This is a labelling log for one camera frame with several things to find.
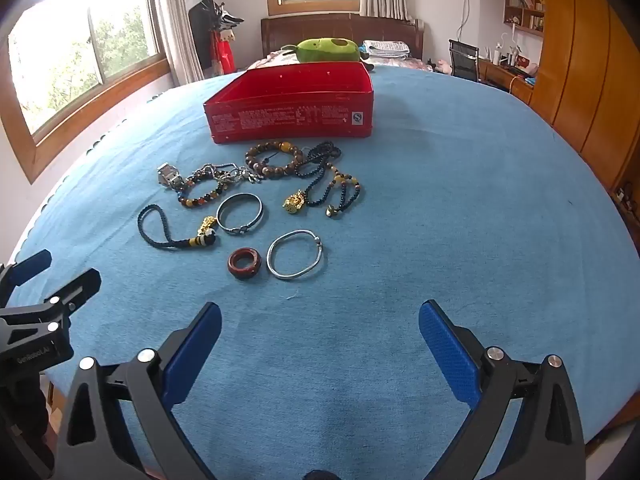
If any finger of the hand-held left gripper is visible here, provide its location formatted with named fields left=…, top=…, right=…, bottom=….
left=30, top=267, right=103, bottom=335
left=0, top=249, right=53, bottom=306

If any coat rack with clothes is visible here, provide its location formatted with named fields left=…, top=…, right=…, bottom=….
left=187, top=0, right=246, bottom=78

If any brown bead bracelet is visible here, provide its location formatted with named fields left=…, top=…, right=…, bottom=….
left=244, top=141, right=306, bottom=181

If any green avocado plush toy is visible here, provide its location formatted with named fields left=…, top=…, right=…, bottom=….
left=281, top=36, right=376, bottom=71

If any orange and dark bead jewellery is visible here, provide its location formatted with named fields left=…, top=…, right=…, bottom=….
left=281, top=141, right=362, bottom=220

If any wooden wall shelf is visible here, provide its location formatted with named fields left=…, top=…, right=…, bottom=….
left=503, top=0, right=547, bottom=36

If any silver chain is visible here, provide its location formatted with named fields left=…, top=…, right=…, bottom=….
left=187, top=161, right=263, bottom=186

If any silver wristwatch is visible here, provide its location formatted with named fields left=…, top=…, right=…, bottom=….
left=156, top=162, right=185, bottom=191

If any dark silver bangle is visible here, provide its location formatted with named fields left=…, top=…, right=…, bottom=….
left=216, top=192, right=265, bottom=236

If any wooden desk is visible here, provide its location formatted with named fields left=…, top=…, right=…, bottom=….
left=477, top=55, right=538, bottom=106

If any beige side window curtain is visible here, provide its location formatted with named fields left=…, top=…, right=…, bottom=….
left=150, top=0, right=206, bottom=86

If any blue blanket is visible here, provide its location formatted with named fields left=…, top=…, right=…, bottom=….
left=7, top=62, right=640, bottom=480

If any bright silver bangle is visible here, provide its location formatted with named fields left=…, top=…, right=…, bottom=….
left=266, top=230, right=324, bottom=280

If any red box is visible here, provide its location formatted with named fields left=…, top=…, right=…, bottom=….
left=202, top=61, right=375, bottom=146

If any red-brown stone ring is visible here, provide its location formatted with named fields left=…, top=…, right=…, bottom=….
left=228, top=247, right=264, bottom=277

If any wooden wardrobe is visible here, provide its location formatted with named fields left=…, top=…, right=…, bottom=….
left=530, top=0, right=640, bottom=211

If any multicolour bead bracelet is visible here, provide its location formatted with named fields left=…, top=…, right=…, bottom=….
left=177, top=164, right=228, bottom=209

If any large side window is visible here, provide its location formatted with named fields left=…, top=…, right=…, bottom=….
left=0, top=0, right=171, bottom=183

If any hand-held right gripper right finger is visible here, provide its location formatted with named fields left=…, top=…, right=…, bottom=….
left=417, top=299, right=587, bottom=480

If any folded patterned cloth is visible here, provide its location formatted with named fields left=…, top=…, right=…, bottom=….
left=361, top=39, right=411, bottom=58

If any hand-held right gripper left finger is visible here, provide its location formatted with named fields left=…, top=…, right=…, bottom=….
left=55, top=301, right=223, bottom=480

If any black office chair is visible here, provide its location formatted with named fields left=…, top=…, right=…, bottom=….
left=448, top=39, right=481, bottom=83

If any dark wooden headboard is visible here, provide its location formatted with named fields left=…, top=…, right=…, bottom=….
left=260, top=14, right=425, bottom=61

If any black cord with gold charm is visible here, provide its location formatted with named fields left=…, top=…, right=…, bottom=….
left=137, top=203, right=221, bottom=251

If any floral bedsheet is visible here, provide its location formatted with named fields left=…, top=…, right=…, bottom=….
left=247, top=51, right=436, bottom=73

